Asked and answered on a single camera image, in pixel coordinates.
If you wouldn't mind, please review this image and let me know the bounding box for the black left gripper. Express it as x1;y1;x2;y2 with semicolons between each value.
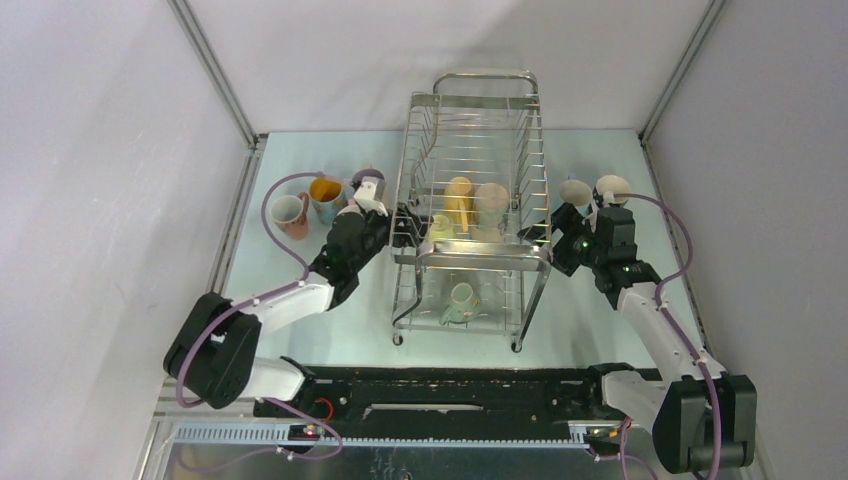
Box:
351;202;433;273

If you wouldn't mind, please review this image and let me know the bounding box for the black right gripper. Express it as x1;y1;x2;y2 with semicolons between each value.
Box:
517;202;605;278

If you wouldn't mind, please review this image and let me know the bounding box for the pale yellow faceted mug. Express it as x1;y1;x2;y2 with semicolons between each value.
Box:
427;213;457;242

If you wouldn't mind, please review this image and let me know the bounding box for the light blue faceted mug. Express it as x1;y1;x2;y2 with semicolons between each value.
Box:
558;179;594;212

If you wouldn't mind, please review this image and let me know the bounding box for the iridescent pale pink mug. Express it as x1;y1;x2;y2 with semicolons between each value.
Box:
350;168;386;201

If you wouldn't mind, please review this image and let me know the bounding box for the black mug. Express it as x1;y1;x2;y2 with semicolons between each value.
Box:
594;175;632;198

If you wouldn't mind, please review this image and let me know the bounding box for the blue butterfly mug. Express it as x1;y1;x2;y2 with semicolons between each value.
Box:
309;178;348;226

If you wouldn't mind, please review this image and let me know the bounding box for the salmon dotted mug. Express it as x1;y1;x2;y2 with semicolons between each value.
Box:
270;192;310;241

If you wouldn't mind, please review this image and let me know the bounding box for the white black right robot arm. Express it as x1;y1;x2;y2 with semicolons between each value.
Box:
551;203;757;479

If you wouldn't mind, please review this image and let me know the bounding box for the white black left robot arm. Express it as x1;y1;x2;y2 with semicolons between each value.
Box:
163;203;431;417

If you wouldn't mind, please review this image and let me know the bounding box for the orange yellow mug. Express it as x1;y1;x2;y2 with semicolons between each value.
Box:
444;176;474;233

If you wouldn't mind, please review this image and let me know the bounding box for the cream seahorse pattern mug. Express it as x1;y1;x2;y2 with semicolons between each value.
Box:
471;183;510;243

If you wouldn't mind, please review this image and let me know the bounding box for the green mug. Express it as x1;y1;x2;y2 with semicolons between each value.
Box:
439;282;482;326

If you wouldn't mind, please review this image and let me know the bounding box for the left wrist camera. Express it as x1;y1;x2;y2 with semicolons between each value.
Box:
353;182;389;217

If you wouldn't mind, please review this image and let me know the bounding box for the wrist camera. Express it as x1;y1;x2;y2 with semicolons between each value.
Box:
353;182;389;217
593;190;628;211

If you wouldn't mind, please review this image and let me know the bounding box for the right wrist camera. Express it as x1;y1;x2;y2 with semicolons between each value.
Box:
593;190;628;211

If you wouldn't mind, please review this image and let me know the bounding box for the metal wire dish rack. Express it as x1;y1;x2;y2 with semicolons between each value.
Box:
391;69;552;352

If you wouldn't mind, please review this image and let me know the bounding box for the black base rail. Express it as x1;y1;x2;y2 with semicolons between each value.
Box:
291;363;630;442

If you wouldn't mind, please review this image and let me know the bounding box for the aluminium frame post right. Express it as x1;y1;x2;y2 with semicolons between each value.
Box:
639;0;729;147

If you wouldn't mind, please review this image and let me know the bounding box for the aluminium frame post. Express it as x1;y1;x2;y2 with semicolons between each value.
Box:
639;0;729;147
167;0;259;149

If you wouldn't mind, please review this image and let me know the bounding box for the aluminium frame post left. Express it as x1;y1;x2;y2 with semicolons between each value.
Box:
167;0;259;149

